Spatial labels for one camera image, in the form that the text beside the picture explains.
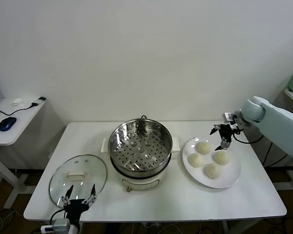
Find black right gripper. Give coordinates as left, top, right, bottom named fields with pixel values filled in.
left=209, top=123, right=236, bottom=151

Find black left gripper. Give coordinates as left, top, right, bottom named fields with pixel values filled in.
left=61, top=184, right=99, bottom=226

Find white steamed baozi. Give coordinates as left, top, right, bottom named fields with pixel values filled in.
left=204, top=163, right=222, bottom=179
left=187, top=153, right=205, bottom=169
left=196, top=140, right=212, bottom=155
left=213, top=150, right=231, bottom=166

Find stainless steel steamer basket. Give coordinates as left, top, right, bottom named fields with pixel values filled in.
left=101, top=118, right=180, bottom=173

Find round glass pot lid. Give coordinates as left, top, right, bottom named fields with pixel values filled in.
left=48, top=153, right=108, bottom=209

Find white round plate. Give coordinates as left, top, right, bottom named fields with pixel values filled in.
left=182, top=137, right=242, bottom=189

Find white electric cooking pot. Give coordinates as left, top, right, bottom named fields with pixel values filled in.
left=110, top=152, right=173, bottom=194

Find white side desk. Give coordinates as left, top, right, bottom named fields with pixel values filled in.
left=0, top=98, right=47, bottom=210

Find blue computer mouse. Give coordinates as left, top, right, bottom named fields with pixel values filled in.
left=0, top=117, right=17, bottom=132

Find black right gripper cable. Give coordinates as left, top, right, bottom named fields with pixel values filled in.
left=231, top=131, right=264, bottom=145

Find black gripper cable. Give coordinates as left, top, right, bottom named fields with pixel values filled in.
left=49, top=209, right=65, bottom=225
left=231, top=131, right=264, bottom=145

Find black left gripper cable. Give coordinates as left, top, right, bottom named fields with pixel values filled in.
left=49, top=209, right=65, bottom=225

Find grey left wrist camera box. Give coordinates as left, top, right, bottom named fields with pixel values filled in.
left=40, top=217, right=72, bottom=234

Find black hanging cable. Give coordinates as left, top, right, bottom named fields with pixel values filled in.
left=262, top=141, right=274, bottom=168

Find black desk cable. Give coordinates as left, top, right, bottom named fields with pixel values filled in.
left=0, top=102, right=40, bottom=116

